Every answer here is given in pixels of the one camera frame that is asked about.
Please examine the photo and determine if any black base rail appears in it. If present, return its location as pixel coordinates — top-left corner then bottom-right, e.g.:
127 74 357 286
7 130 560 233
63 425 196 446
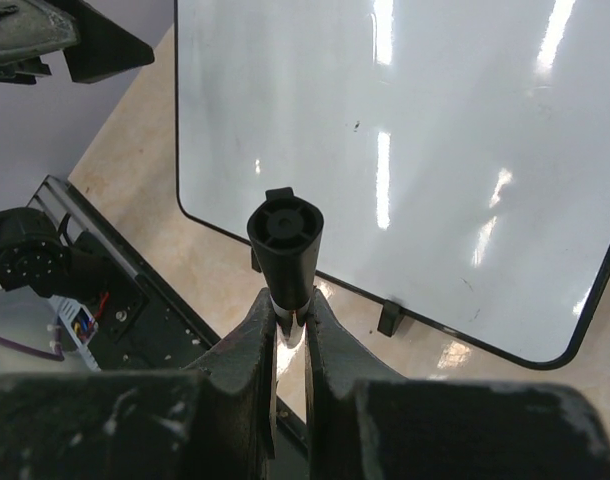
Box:
30 177 308 479

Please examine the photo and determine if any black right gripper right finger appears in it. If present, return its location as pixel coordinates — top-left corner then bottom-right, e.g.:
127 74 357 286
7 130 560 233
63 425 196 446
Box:
305 293 610 479

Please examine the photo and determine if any white whiteboard black frame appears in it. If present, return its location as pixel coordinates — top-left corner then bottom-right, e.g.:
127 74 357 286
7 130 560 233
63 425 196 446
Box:
175 1 610 370

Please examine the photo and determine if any black white marker pen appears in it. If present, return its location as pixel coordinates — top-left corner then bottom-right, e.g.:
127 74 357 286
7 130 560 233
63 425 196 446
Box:
247 187 324 348

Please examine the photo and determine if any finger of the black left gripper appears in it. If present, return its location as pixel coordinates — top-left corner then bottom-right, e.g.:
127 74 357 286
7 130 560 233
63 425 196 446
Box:
0 1 80 85
62 1 154 83

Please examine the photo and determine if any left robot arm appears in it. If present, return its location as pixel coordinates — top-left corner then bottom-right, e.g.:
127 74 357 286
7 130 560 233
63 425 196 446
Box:
0 1 154 302

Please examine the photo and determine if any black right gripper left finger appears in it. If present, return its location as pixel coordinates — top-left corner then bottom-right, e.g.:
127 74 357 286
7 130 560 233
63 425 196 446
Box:
0 289 276 479

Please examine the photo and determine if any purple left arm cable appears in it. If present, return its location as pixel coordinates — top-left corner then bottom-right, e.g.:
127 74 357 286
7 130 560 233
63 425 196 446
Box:
0 329 66 362

